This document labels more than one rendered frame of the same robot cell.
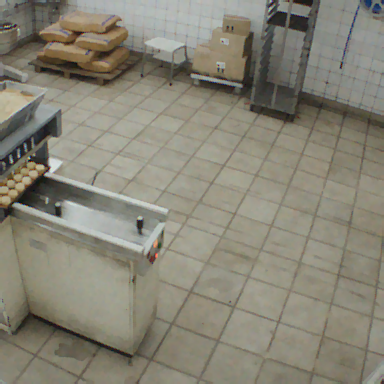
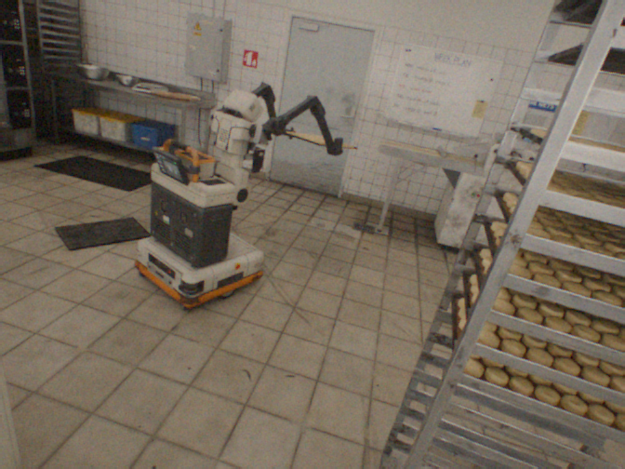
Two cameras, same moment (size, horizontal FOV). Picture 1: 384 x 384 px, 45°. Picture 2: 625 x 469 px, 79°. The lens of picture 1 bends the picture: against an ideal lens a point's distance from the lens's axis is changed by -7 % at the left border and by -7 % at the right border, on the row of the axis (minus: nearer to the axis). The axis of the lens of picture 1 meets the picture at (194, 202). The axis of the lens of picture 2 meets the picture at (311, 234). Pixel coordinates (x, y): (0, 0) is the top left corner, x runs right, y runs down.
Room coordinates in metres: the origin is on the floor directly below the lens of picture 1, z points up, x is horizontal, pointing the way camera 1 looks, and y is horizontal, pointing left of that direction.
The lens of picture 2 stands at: (0.87, 1.11, 1.55)
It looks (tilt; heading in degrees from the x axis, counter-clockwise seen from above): 24 degrees down; 261
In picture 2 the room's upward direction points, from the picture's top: 11 degrees clockwise
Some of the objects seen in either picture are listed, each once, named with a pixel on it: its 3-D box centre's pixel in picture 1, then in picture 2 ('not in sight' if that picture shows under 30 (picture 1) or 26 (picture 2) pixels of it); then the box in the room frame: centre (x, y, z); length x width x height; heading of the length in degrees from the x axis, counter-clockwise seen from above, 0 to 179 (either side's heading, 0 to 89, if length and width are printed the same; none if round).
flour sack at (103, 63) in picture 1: (105, 57); not in sight; (5.50, 1.29, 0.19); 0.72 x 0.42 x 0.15; 166
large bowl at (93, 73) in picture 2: not in sight; (93, 73); (3.17, -4.33, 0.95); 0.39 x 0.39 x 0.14
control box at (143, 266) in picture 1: (151, 249); not in sight; (1.67, 0.17, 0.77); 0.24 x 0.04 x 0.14; 165
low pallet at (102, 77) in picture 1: (84, 63); not in sight; (5.57, 1.58, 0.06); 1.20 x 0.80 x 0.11; 74
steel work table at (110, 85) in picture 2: not in sight; (132, 119); (2.64, -4.18, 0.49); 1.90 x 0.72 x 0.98; 162
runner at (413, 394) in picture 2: not in sight; (494, 425); (-0.06, 0.22, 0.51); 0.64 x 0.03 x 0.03; 157
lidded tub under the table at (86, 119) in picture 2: not in sight; (96, 120); (3.17, -4.34, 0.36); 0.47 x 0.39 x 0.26; 70
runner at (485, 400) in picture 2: not in sight; (504, 408); (-0.06, 0.22, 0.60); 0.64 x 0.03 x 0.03; 157
